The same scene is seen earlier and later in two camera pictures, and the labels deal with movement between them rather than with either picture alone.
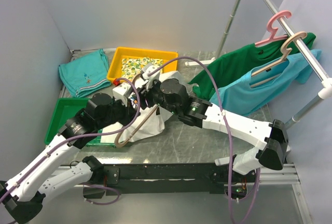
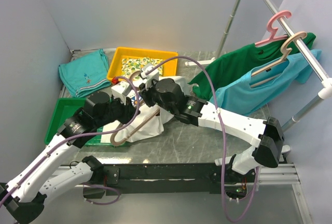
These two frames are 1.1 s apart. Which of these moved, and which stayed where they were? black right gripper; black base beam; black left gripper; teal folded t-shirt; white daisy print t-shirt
Moved: white daisy print t-shirt
Stayed: black base beam; teal folded t-shirt; black left gripper; black right gripper
